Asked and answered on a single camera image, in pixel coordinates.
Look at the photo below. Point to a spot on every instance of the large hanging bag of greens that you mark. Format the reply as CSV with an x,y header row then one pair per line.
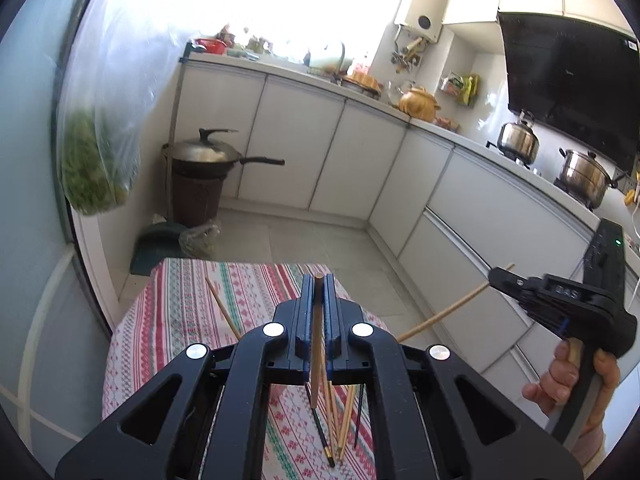
x,y
90,170

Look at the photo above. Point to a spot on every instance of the striped patterned tablecloth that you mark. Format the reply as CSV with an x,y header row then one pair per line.
x,y
175,310

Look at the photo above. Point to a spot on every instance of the wooden chopstick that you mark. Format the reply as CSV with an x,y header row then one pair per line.
x,y
317,360
450,312
346,422
222,307
327,410
335,425

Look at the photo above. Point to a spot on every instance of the wall rack with packets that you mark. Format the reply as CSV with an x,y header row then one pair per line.
x,y
460,87

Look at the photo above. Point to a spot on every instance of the frosted glass door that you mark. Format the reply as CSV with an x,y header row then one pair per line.
x,y
30,160

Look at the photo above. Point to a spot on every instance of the golden clay pot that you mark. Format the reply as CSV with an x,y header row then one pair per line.
x,y
420,104

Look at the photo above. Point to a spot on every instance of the steel kettle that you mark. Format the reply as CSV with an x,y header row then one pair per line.
x,y
519,139

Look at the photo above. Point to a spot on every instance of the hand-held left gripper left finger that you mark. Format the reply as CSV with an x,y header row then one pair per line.
x,y
306,320

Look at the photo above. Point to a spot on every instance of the red plastic basket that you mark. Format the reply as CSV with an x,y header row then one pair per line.
x,y
212,46

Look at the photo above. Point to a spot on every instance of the small plastic bag of greens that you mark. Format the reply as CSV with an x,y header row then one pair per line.
x,y
200,240

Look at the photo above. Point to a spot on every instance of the brown ribbed bin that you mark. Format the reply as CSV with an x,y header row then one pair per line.
x,y
197,200

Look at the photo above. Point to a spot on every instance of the thin dark chopstick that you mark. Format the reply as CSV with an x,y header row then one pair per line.
x,y
358,417

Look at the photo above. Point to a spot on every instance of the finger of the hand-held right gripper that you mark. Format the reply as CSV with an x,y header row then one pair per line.
x,y
540,300

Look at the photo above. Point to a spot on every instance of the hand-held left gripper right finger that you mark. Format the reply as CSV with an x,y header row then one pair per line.
x,y
331,320

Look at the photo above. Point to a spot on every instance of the white kitchen counter cabinets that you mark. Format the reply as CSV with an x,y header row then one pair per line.
x,y
375,155

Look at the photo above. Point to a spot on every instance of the glass teapot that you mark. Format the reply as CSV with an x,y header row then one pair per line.
x,y
392,92

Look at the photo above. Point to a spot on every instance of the white water heater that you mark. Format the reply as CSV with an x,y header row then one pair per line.
x,y
420,5

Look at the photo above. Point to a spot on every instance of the metal wok lid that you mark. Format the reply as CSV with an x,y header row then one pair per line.
x,y
205,149

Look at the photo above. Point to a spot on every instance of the cluster of small jars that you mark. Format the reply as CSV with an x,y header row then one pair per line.
x,y
245,42

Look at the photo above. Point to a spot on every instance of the water heater pipes and valves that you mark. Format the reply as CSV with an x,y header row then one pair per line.
x,y
407,55

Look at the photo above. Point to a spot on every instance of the person's right forearm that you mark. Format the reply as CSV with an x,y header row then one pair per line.
x,y
590,452

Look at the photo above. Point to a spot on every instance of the dark green dustpan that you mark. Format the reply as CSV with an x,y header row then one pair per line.
x,y
155,252

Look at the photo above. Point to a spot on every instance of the black range hood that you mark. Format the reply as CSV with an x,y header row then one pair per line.
x,y
565,75

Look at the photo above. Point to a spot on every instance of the small dish with food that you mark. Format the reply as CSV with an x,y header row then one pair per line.
x,y
446,123

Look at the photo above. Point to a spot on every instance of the person's right hand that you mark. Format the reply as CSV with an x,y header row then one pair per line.
x,y
555,380

